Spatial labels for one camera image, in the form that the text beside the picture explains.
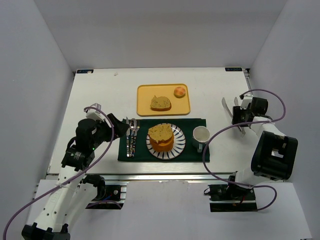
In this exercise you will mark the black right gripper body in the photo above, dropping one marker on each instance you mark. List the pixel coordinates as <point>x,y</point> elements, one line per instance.
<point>238,115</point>

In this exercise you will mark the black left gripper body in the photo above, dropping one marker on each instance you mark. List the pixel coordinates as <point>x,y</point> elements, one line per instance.
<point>110,127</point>

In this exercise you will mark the metal kitchen tongs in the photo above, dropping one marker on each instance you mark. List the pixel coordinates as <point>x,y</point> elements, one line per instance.
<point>225,106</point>

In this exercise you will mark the seeded bread slice top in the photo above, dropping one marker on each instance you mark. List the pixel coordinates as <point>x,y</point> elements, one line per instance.
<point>160,133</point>

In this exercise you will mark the seeded bread slice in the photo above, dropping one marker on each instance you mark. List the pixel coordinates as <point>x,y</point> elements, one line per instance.
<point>161,103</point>
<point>160,133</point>

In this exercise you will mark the round orange bread loaf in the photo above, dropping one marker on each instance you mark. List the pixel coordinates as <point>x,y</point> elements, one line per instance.
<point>162,146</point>

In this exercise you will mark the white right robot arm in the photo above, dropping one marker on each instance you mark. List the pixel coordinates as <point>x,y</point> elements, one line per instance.
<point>275,153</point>

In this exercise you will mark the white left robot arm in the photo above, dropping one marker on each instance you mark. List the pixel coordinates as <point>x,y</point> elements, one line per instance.
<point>74,190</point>

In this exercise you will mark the seeded bread slice bottom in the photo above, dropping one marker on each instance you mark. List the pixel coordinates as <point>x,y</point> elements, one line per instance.
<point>161,103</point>

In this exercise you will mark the small round bread roll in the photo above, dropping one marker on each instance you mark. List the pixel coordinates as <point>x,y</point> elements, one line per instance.
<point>179,92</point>

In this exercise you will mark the grey ceramic mug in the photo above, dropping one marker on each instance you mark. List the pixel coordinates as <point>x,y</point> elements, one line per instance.
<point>200,137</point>

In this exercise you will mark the yellow serving tray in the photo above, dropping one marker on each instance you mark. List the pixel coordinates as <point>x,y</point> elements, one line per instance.
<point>145,93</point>

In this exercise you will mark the blue label sticker right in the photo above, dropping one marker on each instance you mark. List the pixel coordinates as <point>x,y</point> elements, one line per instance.
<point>233,69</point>

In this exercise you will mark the blue label sticker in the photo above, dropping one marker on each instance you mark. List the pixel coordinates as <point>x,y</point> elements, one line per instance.
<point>233,69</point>
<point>84,71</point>

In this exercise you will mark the blue striped white plate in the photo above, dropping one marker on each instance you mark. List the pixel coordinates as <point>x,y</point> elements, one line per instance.
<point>178,146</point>

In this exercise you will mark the dark green placemat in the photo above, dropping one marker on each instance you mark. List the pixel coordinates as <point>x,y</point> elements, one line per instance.
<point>142,154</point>

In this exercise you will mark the blue label sticker left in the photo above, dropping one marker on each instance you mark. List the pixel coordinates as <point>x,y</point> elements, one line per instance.
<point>84,71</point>

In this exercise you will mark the patterned handle knife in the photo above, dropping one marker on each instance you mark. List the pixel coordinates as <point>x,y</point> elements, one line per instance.
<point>128,132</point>

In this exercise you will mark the patterned handle spoon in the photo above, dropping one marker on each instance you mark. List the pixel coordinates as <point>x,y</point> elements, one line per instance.
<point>137,128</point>

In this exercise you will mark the patterned handle fork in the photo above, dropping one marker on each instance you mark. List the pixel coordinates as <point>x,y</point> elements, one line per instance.
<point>133,125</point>

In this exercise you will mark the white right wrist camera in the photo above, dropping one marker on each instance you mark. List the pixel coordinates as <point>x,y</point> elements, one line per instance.
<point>246,100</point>

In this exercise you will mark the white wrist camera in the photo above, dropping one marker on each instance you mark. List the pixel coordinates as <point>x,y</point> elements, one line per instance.
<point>246,100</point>
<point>94,113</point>

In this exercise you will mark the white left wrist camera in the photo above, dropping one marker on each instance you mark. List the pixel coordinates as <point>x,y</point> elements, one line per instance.
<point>94,113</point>

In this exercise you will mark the aluminium table front rail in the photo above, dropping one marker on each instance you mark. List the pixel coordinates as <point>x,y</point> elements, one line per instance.
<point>196,177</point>

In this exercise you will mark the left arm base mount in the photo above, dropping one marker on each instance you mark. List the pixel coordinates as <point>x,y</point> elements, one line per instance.
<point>108,196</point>

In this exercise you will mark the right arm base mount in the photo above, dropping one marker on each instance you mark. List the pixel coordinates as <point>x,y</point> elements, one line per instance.
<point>230,198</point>

